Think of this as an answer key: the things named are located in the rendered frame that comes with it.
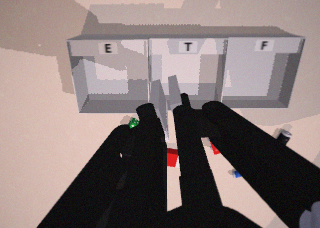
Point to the black battery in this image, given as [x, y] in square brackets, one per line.
[284, 136]

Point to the red 9v battery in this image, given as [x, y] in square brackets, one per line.
[212, 147]

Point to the grey rack of three labelled bins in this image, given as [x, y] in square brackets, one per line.
[109, 71]

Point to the red and white eraser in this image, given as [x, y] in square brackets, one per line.
[172, 158]

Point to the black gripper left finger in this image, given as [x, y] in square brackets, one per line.
[101, 184]

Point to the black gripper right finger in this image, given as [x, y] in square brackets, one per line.
[287, 182]

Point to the green die with white pips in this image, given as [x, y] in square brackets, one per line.
[134, 122]

